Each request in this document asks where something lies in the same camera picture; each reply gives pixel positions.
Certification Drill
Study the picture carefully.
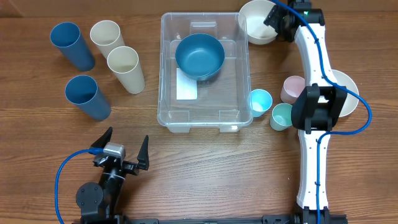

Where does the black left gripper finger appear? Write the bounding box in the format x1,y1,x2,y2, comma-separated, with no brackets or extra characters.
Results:
137,135,149,170
90,127,113,148

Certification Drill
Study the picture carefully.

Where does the cream bowl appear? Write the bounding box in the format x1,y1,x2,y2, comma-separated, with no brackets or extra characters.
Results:
239,0,277,45
330,69,360,118

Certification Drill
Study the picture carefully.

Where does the pink small cup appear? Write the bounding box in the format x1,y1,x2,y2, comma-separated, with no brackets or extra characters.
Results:
280,76,305,104

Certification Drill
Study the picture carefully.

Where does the light blue small cup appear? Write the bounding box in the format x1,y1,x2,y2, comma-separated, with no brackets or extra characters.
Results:
251,89,273,118

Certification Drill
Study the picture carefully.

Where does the dark blue bowl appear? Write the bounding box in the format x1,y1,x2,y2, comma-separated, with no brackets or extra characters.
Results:
175,33,226,81

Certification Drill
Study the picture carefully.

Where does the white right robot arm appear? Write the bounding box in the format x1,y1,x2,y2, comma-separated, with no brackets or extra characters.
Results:
264,1,348,224

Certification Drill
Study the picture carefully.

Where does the dark blue tall cup front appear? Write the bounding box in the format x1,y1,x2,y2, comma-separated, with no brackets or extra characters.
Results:
65,75,111,121

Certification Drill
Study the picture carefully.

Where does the dark blue tall cup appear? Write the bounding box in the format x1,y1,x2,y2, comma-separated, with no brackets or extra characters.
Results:
50,22,95,72
65,75,111,121

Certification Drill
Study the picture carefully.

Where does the cream tall cup front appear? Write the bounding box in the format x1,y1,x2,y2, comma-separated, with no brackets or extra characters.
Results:
107,46,145,94

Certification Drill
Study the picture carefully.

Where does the cream tall cup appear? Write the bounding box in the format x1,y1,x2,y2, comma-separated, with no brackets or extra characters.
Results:
90,20,125,58
107,46,145,94

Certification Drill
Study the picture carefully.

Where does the white label in bin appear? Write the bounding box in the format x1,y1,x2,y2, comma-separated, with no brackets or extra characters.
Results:
176,68,198,100

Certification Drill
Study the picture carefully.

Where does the mint green small cup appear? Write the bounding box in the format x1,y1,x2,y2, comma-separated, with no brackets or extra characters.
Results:
270,103,292,131

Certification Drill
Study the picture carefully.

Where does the clear plastic storage bin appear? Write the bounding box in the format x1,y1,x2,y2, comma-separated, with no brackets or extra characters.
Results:
157,12,253,133

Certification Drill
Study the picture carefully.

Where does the cream tall cup rear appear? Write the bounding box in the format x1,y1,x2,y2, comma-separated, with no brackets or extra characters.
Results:
90,20,125,58

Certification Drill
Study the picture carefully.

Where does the dark blue tall cup rear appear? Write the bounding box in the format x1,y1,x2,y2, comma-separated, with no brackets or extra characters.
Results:
50,22,95,72

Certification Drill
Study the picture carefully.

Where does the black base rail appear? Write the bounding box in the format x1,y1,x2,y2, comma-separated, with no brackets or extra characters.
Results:
72,213,348,224

